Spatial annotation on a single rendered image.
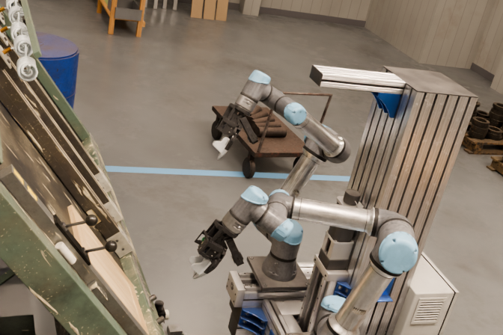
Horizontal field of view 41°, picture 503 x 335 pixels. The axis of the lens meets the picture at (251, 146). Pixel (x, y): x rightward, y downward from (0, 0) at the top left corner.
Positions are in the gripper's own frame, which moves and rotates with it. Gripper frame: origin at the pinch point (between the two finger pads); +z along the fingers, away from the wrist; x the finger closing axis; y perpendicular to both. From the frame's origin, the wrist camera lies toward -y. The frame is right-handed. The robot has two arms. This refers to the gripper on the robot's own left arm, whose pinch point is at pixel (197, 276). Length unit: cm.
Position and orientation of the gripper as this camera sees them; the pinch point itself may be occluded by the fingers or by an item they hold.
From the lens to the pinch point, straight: 221.0
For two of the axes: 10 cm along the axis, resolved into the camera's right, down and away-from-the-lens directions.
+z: -6.2, 7.6, 1.9
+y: -7.4, -4.8, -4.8
